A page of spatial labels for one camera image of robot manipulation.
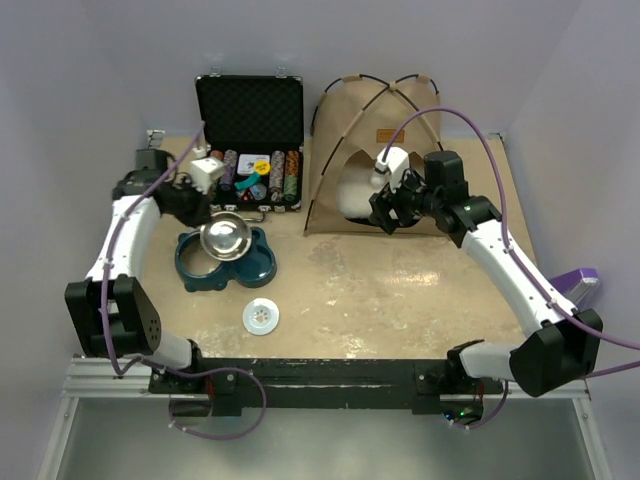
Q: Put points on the beige patterned pet cushion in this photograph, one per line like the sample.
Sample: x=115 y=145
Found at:
x=354 y=191

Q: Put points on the teal card cutter block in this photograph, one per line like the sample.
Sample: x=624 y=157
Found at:
x=251 y=180

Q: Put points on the purple box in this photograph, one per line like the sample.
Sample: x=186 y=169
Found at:
x=579 y=286

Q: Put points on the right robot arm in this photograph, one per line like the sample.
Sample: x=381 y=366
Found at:
x=561 y=342

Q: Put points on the black poker chip case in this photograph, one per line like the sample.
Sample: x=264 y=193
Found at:
x=252 y=114

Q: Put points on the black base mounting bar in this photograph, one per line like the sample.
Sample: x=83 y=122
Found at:
x=417 y=385

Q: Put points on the clear dealer button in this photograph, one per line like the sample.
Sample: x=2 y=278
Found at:
x=259 y=191

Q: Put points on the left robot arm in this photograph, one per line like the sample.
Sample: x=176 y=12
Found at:
x=112 y=315

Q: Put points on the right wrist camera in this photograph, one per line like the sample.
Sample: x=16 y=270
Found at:
x=392 y=164

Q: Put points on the beige and black pet tent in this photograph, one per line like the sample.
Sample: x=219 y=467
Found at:
x=350 y=125

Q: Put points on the stainless steel pet bowl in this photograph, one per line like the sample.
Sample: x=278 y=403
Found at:
x=227 y=237

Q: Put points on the green chip stack right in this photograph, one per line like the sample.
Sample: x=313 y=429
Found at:
x=291 y=176

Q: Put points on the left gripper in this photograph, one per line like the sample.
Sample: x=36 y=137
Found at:
x=203 y=212

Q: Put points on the yellow round chip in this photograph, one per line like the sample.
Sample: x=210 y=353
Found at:
x=262 y=167

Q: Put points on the teal double pet bowl stand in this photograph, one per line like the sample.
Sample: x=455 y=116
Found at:
x=255 y=269

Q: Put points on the white pompom toy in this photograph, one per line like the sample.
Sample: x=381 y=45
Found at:
x=377 y=180

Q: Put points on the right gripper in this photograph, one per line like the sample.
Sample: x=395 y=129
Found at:
x=385 y=201

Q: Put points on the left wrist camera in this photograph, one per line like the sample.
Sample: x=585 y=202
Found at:
x=206 y=169

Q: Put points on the white playing card deck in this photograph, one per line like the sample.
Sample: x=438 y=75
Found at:
x=246 y=163

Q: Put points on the black tent pole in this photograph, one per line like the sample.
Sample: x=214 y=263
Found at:
x=361 y=113
x=350 y=125

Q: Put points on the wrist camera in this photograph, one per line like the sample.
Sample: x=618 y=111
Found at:
x=206 y=169
x=392 y=164

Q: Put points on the purple chip stack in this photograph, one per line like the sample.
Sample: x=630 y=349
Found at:
x=230 y=160

